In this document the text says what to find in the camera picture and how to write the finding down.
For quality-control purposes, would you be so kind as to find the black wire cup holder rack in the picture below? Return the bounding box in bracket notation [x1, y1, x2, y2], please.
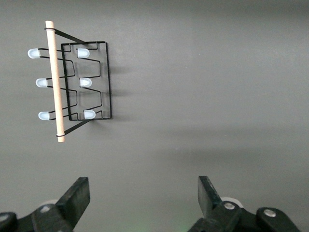
[27, 20, 114, 144]

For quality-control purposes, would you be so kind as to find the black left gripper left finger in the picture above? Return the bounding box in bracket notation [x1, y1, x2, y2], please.
[0, 177, 91, 232]

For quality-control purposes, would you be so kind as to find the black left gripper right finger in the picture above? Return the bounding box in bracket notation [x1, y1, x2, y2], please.
[188, 175, 301, 232]

